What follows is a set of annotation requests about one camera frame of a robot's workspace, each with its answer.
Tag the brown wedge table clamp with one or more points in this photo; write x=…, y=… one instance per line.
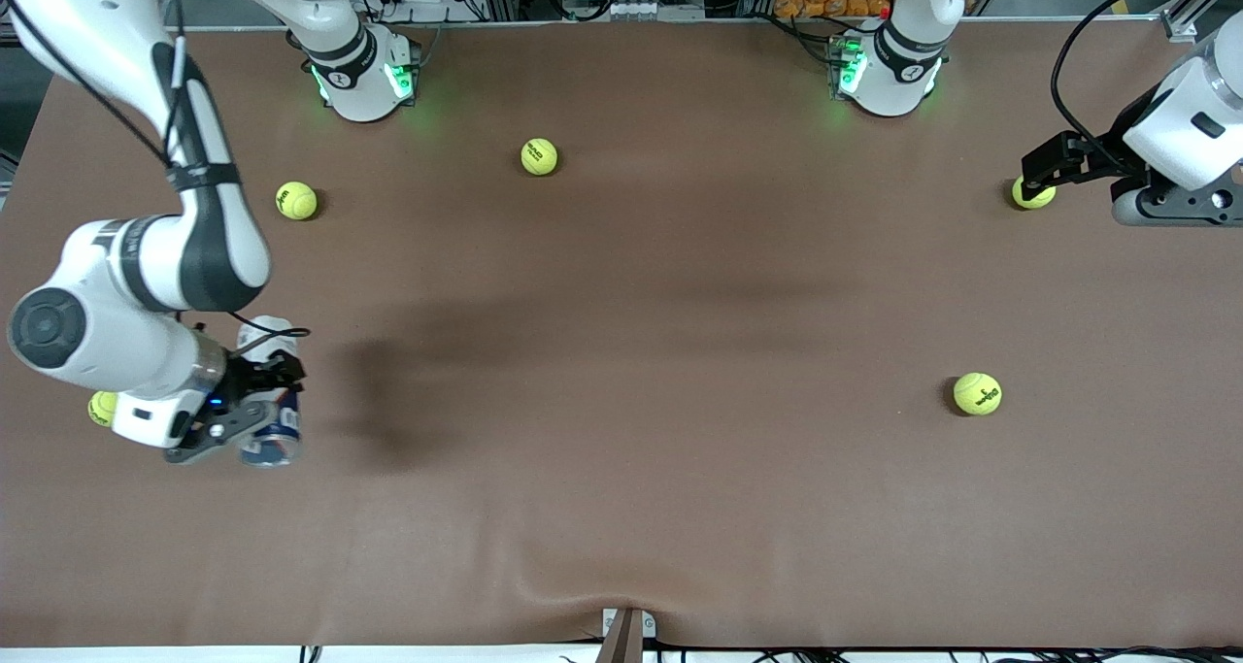
x=621, y=639

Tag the green lit left base box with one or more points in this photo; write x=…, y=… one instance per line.
x=847, y=66

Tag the brown table mat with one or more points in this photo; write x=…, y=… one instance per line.
x=680, y=498

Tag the green lit base box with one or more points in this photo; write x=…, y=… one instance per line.
x=403, y=76
x=847, y=66

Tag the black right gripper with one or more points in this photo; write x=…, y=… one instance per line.
x=248, y=379

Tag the yellow tennis ball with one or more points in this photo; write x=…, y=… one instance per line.
x=539, y=156
x=296, y=200
x=977, y=393
x=1037, y=197
x=100, y=411

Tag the green lit right base box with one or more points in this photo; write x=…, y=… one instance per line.
x=403, y=76

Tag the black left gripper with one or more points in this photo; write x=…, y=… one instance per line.
x=1113, y=156

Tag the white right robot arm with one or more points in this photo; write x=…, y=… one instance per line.
x=194, y=255

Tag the white socket strip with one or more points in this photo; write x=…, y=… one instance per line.
x=636, y=9

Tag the white blue tennis ball can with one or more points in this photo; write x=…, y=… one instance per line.
x=282, y=435

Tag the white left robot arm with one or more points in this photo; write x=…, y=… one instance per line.
x=898, y=71

